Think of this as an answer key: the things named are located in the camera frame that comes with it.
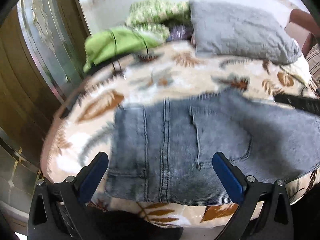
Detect grey washed denim pants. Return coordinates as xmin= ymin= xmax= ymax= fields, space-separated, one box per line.
xmin=105 ymin=89 xmax=319 ymax=206

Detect striped brown cushion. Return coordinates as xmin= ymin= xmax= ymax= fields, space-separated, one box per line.
xmin=306 ymin=44 xmax=320 ymax=88

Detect leaf-patterned beige bed blanket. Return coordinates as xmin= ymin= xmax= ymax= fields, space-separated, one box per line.
xmin=41 ymin=41 xmax=316 ymax=228

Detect grey quilted pillow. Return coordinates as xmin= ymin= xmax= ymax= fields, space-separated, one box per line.
xmin=189 ymin=0 xmax=302 ymax=65

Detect wooden door with glass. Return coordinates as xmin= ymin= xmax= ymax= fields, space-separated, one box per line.
xmin=1 ymin=0 xmax=89 ymax=234

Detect purple patterned cloth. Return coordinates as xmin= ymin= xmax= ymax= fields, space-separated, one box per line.
xmin=166 ymin=25 xmax=193 ymax=42

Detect green patterned quilt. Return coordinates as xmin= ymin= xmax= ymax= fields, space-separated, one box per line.
xmin=83 ymin=0 xmax=191 ymax=73

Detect black charging cable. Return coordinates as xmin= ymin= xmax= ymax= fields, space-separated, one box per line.
xmin=109 ymin=28 xmax=153 ymax=74

